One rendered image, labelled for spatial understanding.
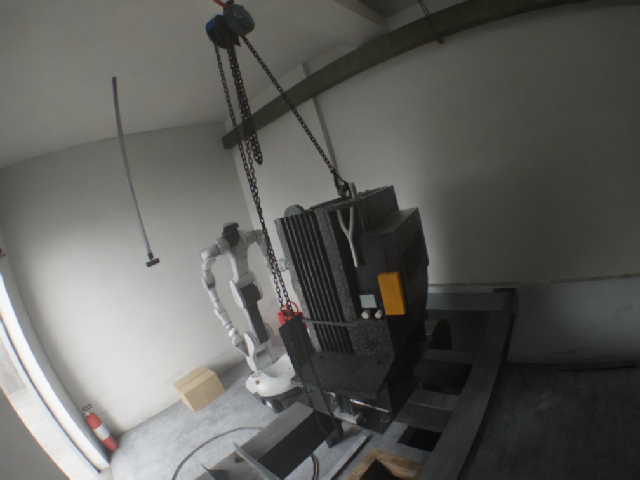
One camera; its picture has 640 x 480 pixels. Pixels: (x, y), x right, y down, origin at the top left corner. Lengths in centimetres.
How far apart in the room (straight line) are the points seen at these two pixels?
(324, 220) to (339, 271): 22
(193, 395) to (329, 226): 233
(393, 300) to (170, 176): 271
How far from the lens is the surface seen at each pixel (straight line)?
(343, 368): 132
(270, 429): 151
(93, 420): 310
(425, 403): 139
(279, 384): 236
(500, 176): 203
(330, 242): 114
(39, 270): 302
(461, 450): 121
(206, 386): 303
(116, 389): 322
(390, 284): 99
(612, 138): 212
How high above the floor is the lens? 168
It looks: 10 degrees down
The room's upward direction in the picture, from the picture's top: 16 degrees counter-clockwise
